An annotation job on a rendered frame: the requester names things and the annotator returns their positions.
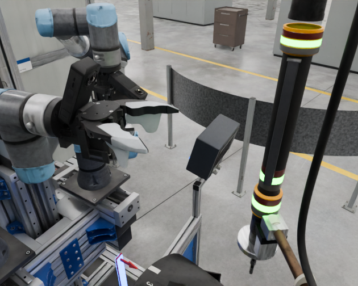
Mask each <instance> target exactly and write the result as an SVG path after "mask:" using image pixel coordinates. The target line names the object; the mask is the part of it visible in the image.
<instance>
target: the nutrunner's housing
mask: <svg viewBox="0 0 358 286"><path fill-rule="evenodd" d="M326 3H327V0H292V3H291V7H290V11H289V13H288V19H291V20H298V21H304V22H318V21H322V20H324V11H325V8H326ZM261 219H262V218H259V217H257V216H255V215H254V214H253V213H252V218H251V224H250V227H249V228H250V233H249V241H250V243H251V244H253V245H255V241H256V236H257V234H256V232H255V227H256V224H260V223H261Z"/></svg>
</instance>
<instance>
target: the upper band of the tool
mask: <svg viewBox="0 0 358 286"><path fill-rule="evenodd" d="M311 26H312V27H311ZM283 29H284V30H287V31H291V32H298V33H320V32H323V31H324V27H323V26H321V25H318V24H311V23H286V24H284V26H283ZM282 37H284V38H287V39H291V40H298V41H317V40H321V39H322V38H321V39H316V40H300V39H292V38H288V37H285V36H283V35H282ZM281 44H282V45H284V46H287V47H292V48H301V49H312V48H318V47H320V46H318V47H311V48H303V47H293V46H289V45H285V44H283V43H281ZM282 52H283V51H282ZM283 53H285V54H288V55H291V56H298V57H308V56H312V55H314V54H310V55H300V54H291V53H286V52H283Z"/></svg>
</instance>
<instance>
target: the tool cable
mask: <svg viewBox="0 0 358 286"><path fill-rule="evenodd" d="M357 46H358V3H357V7H356V11H355V14H354V17H353V21H352V24H351V28H350V31H349V35H348V39H347V42H346V45H345V48H344V52H343V56H342V59H341V62H340V66H339V70H338V73H337V76H336V80H335V83H334V86H333V89H332V93H331V97H330V101H329V103H328V107H327V111H326V114H325V117H324V121H323V124H322V128H321V131H320V135H319V138H318V142H317V146H316V148H315V152H314V156H313V160H312V163H311V166H310V170H309V174H308V177H307V181H306V185H305V189H304V192H303V197H302V202H301V207H300V211H299V217H298V226H297V247H298V255H299V259H300V262H301V267H302V271H303V274H302V275H299V277H297V278H296V279H295V281H294V286H300V285H301V284H303V283H307V284H308V286H317V284H316V279H315V277H314V275H313V273H312V271H311V268H310V265H309V261H308V258H307V252H306V242H305V232H306V221H307V215H308V211H309V206H310V201H311V197H312V194H313V190H314V186H315V182H316V179H317V176H318V173H319V169H320V165H321V163H322V159H323V156H324V152H325V150H326V146H327V143H328V139H329V136H330V133H331V130H332V126H333V123H334V120H335V116H336V113H337V111H338V107H339V104H340V100H341V98H342V95H343V91H344V88H345V84H346V81H347V78H348V75H349V71H350V69H351V65H352V62H353V59H354V56H355V53H356V50H357Z"/></svg>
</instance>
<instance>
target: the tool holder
mask: <svg viewBox="0 0 358 286"><path fill-rule="evenodd" d="M276 215H277V217H278V219H279V221H280V224H279V225H274V224H271V223H270V221H269V218H268V216H262V219H261V223H260V224H256V227H255V232H256V234H257V236H256V241H255V245H253V244H251V243H250V241H249V233H250V228H249V227H250V225H247V226H244V227H243V228H241V229H240V231H239V233H238V239H237V243H238V246H239V249H240V250H241V251H242V253H244V254H245V255H246V256H248V257H250V258H252V259H255V260H268V259H270V258H272V257H274V256H275V254H276V252H277V249H278V247H279V245H278V243H277V241H276V239H275V237H274V232H275V231H277V230H278V229H280V230H282V231H283V232H284V235H285V237H286V239H287V237H288V236H287V234H288V230H289V229H288V227H287V225H286V223H285V221H284V219H283V218H282V216H281V215H280V214H276Z"/></svg>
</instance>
